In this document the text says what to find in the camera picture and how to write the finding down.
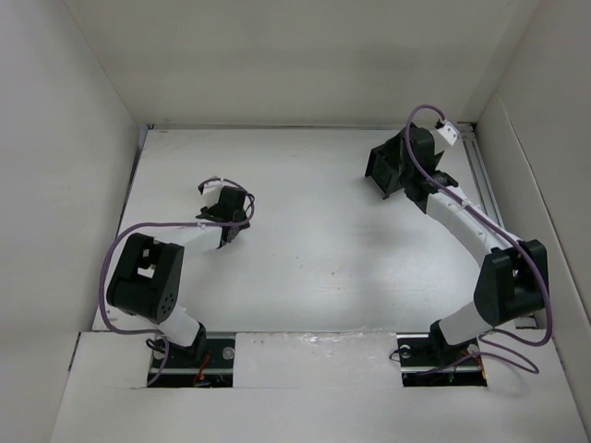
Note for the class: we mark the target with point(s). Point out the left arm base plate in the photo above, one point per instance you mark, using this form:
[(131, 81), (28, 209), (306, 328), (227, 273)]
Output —
[(213, 368)]

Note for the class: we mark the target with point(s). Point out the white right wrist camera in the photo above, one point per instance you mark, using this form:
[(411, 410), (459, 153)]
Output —
[(448, 132)]

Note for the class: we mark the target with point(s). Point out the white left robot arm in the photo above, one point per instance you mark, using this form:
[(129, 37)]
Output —
[(147, 276)]

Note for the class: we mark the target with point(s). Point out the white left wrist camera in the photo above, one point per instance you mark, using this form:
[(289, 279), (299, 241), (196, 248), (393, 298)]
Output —
[(211, 187)]

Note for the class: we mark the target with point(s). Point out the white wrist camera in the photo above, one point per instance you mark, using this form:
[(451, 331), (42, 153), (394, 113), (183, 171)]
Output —
[(448, 132), (211, 187)]

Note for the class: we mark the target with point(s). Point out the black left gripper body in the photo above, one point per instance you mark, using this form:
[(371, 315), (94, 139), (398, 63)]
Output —
[(209, 210)]

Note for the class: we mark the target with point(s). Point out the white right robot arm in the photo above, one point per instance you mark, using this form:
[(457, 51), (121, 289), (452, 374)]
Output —
[(514, 278)]

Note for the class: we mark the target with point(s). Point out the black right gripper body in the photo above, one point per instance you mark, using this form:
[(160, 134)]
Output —
[(404, 174)]

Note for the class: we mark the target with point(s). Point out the black slotted pen holder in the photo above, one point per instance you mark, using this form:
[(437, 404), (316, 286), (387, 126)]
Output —
[(384, 165)]

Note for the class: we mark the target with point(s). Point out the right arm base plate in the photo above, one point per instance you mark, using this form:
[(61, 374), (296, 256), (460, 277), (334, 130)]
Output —
[(422, 366)]

